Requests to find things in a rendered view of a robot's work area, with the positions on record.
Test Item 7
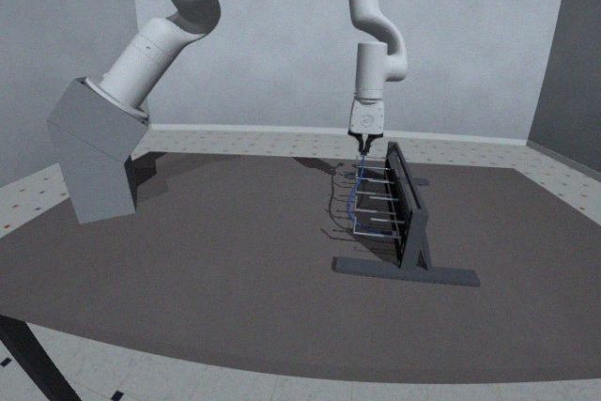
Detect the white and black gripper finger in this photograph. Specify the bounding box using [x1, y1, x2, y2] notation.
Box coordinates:
[364, 132, 383, 156]
[347, 130, 363, 156]

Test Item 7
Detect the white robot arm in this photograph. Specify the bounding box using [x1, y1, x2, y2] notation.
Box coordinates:
[85, 0, 408, 120]

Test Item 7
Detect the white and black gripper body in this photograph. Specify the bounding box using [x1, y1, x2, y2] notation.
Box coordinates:
[349, 98, 384, 135]

